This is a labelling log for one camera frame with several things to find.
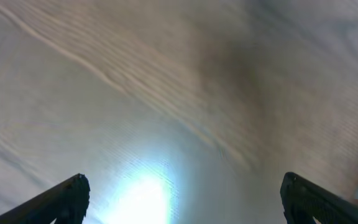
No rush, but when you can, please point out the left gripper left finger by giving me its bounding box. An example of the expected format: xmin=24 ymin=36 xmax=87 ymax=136
xmin=0 ymin=174 xmax=90 ymax=224

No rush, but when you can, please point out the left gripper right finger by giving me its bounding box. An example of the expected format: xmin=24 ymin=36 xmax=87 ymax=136
xmin=280 ymin=172 xmax=358 ymax=224

